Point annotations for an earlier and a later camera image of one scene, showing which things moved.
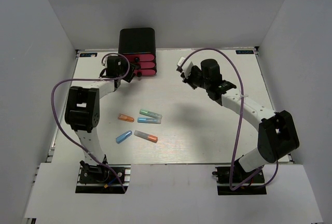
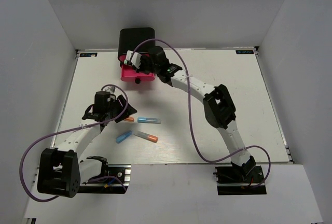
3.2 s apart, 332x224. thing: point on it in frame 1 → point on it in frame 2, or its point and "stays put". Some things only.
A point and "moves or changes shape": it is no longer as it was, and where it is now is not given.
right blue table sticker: x=244 y=52 stays put
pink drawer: x=147 y=65 moves or changes shape
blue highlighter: x=149 y=120 stays put
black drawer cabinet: x=139 y=45 stays put
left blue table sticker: x=88 y=55 stays put
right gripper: x=194 y=70 → x=143 y=58
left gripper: x=130 y=74 → x=130 y=110
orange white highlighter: x=149 y=137 stays put
